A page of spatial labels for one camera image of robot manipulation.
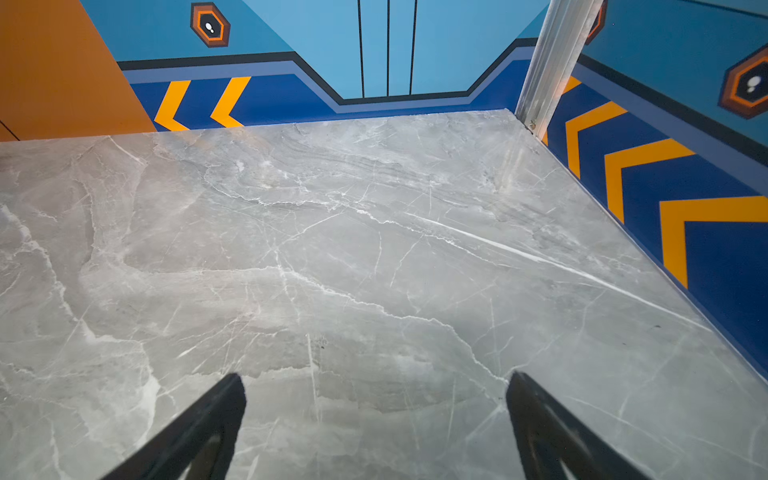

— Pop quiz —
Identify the aluminium corner post right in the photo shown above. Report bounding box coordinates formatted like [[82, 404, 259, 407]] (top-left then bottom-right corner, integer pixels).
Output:
[[515, 0, 603, 139]]

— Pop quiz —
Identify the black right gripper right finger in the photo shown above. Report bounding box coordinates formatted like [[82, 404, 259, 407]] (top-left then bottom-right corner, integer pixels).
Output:
[[505, 371, 647, 479]]

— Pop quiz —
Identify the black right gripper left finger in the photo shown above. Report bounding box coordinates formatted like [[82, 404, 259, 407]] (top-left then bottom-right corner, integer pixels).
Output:
[[105, 373, 247, 479]]

